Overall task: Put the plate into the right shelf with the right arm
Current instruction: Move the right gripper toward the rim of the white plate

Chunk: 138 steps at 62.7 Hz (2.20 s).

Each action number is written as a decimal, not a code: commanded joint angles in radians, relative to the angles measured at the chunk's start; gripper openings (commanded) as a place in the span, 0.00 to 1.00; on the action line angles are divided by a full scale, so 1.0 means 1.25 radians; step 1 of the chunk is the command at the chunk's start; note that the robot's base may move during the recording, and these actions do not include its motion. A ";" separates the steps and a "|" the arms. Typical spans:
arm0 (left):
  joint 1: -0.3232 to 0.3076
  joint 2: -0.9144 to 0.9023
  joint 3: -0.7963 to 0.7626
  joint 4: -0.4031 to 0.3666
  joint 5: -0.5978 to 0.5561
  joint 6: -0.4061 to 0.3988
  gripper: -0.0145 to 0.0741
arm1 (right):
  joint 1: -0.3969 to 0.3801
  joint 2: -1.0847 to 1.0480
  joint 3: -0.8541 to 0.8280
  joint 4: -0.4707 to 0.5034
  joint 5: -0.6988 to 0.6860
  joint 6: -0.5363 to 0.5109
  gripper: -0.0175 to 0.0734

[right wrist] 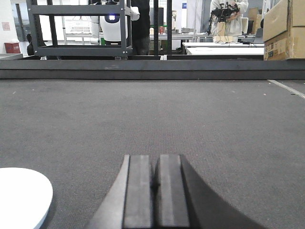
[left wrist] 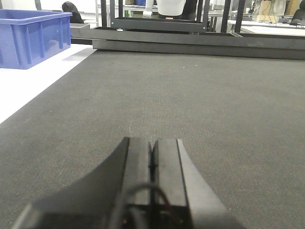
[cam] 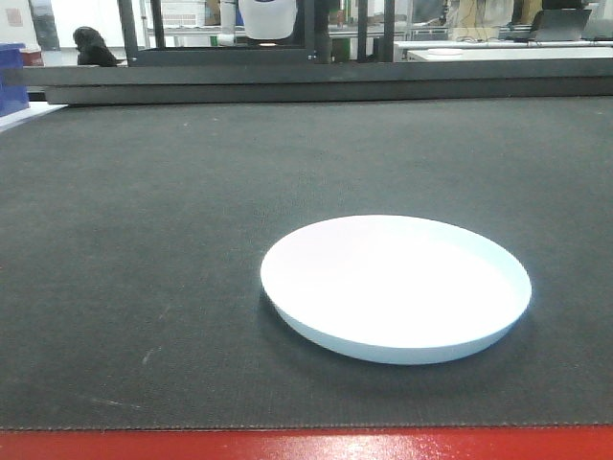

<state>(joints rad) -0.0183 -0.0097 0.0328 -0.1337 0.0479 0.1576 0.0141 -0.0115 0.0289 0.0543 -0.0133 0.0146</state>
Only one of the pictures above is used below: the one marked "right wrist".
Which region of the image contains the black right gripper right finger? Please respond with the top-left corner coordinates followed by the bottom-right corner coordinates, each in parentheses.
top-left (155, 155), bottom-right (263, 229)

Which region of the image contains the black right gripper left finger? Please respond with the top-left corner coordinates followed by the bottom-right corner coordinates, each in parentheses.
top-left (86, 155), bottom-right (153, 229)

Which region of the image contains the light blue round tray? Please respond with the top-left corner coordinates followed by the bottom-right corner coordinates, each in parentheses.
top-left (0, 167), bottom-right (53, 229)

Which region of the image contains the dark metal shelf rack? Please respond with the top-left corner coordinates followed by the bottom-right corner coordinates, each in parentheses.
top-left (26, 0), bottom-right (132, 58)

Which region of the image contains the dark grey table mat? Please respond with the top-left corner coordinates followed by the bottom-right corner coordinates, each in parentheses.
top-left (0, 80), bottom-right (305, 229)

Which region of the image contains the white work table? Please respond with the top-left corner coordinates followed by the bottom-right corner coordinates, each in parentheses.
top-left (182, 42), bottom-right (264, 56)

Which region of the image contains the person in dark clothes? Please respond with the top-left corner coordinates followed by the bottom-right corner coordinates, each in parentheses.
top-left (131, 0), bottom-right (150, 55)

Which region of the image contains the person in white hoodie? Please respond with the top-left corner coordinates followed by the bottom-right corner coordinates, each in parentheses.
top-left (210, 0), bottom-right (249, 42)

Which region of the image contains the white humanoid robot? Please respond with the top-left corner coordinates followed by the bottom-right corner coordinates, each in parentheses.
top-left (88, 0), bottom-right (140, 45)

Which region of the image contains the black object on table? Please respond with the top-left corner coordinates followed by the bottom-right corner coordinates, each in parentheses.
top-left (26, 33), bottom-right (34, 56)

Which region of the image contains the red box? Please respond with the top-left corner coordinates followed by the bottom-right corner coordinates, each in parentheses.
top-left (4, 42), bottom-right (20, 53)

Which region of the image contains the large cardboard box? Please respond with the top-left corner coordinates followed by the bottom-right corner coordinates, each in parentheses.
top-left (263, 0), bottom-right (305, 61)

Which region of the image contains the dark grey table rail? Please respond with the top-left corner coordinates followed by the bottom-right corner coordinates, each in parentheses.
top-left (0, 60), bottom-right (305, 80)

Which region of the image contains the black handheld camera rig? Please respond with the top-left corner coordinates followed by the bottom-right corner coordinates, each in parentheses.
top-left (207, 2), bottom-right (240, 35)

